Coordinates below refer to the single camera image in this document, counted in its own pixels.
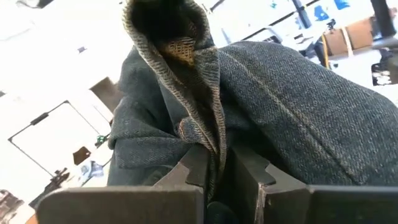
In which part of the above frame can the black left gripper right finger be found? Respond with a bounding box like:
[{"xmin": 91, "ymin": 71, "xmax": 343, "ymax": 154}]
[{"xmin": 233, "ymin": 145, "xmax": 398, "ymax": 224}]

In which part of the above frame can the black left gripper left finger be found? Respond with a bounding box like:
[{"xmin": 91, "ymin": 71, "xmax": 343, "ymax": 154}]
[{"xmin": 35, "ymin": 144, "xmax": 213, "ymax": 224}]

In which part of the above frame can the dark grey twill garment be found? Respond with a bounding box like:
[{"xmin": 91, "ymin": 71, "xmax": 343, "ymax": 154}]
[{"xmin": 107, "ymin": 0, "xmax": 398, "ymax": 203}]

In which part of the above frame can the brown cardboard box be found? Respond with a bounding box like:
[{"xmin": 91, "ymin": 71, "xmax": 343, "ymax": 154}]
[
  {"xmin": 344, "ymin": 17, "xmax": 374, "ymax": 50},
  {"xmin": 322, "ymin": 27, "xmax": 349, "ymax": 57}
]

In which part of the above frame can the black vertical pole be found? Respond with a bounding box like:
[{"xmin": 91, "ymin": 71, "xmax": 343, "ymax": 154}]
[{"xmin": 369, "ymin": 0, "xmax": 398, "ymax": 39}]

